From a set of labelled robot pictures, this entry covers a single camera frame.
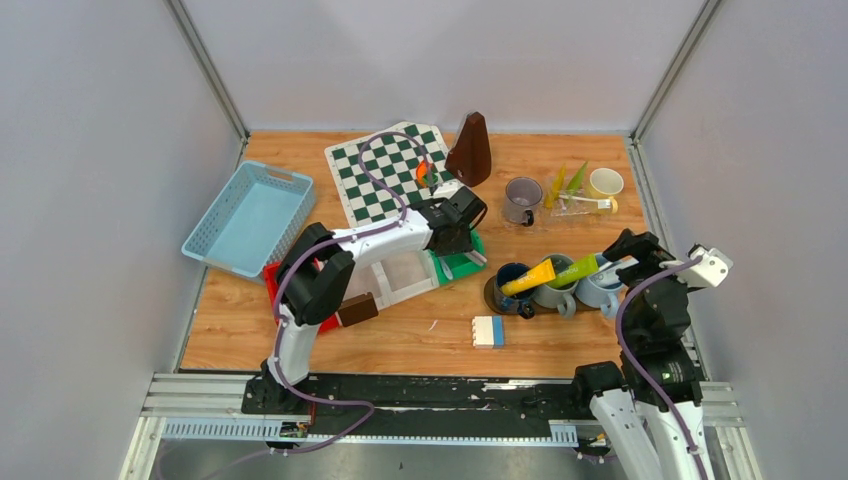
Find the white toothpaste tube black cap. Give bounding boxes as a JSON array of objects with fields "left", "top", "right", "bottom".
[{"left": 590, "top": 258, "right": 639, "bottom": 283}]

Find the grey toothbrush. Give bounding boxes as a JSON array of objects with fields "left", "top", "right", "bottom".
[{"left": 464, "top": 251, "right": 487, "bottom": 267}]

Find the white toothbrush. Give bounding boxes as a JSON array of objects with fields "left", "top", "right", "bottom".
[{"left": 559, "top": 194, "right": 619, "bottom": 214}]

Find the light blue mug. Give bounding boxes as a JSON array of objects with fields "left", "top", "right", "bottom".
[{"left": 575, "top": 253, "right": 625, "bottom": 319}]

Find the cream mug yellow handle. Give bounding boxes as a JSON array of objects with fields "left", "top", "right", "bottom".
[{"left": 587, "top": 168, "right": 624, "bottom": 209}]

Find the purple mug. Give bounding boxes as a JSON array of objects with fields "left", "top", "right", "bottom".
[{"left": 505, "top": 177, "right": 544, "bottom": 205}]

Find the grey mug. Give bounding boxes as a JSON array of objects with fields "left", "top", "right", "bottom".
[{"left": 532, "top": 253, "right": 577, "bottom": 318}]

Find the yellow toothpaste tube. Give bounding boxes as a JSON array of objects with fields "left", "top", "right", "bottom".
[
  {"left": 497, "top": 258, "right": 555, "bottom": 296},
  {"left": 544, "top": 164, "right": 567, "bottom": 200}
]

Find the dark blue mug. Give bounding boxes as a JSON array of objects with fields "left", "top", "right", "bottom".
[{"left": 490, "top": 263, "right": 535, "bottom": 319}]

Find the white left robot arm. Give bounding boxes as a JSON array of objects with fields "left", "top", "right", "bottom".
[{"left": 262, "top": 186, "right": 488, "bottom": 413}]

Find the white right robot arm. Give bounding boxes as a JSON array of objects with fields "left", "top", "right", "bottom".
[{"left": 570, "top": 229, "right": 734, "bottom": 479}]

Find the light blue toothbrush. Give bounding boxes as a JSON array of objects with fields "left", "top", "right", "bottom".
[{"left": 438, "top": 257, "right": 453, "bottom": 281}]

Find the dark wooden oval tray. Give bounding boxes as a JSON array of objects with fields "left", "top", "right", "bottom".
[{"left": 483, "top": 275, "right": 595, "bottom": 316}]

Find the green plastic bin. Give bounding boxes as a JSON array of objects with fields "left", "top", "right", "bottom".
[{"left": 427, "top": 251, "right": 486, "bottom": 286}]

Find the orange toy block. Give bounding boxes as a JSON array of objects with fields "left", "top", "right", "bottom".
[{"left": 415, "top": 160, "right": 436, "bottom": 188}]

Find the brown wooden metronome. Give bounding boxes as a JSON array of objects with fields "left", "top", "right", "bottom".
[{"left": 445, "top": 111, "right": 492, "bottom": 187}]

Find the white bin with toothpastes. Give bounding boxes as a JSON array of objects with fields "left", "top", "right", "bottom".
[{"left": 371, "top": 251, "right": 440, "bottom": 310}]

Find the green white chessboard mat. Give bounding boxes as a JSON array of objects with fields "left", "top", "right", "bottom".
[{"left": 324, "top": 122, "right": 453, "bottom": 227}]

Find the white plastic bin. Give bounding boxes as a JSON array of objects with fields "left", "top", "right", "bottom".
[{"left": 344, "top": 262, "right": 392, "bottom": 310}]

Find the white blue toy brick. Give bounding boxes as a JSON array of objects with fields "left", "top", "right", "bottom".
[{"left": 471, "top": 315, "right": 505, "bottom": 349}]

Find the brown wooden block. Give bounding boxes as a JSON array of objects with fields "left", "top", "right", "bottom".
[{"left": 337, "top": 292, "right": 379, "bottom": 327}]

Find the red plastic bin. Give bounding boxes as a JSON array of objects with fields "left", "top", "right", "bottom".
[{"left": 262, "top": 262, "right": 341, "bottom": 335}]

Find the light blue perforated basket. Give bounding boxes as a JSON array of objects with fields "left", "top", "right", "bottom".
[{"left": 181, "top": 161, "right": 316, "bottom": 283}]

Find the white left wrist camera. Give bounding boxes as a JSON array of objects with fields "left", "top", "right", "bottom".
[{"left": 431, "top": 179, "right": 464, "bottom": 201}]

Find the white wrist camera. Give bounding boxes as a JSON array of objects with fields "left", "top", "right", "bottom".
[
  {"left": 431, "top": 179, "right": 464, "bottom": 201},
  {"left": 660, "top": 244, "right": 734, "bottom": 290}
]

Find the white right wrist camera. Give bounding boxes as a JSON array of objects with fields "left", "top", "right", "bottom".
[{"left": 660, "top": 244, "right": 734, "bottom": 290}]

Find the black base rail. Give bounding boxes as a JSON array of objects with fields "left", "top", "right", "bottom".
[{"left": 241, "top": 372, "right": 594, "bottom": 438}]

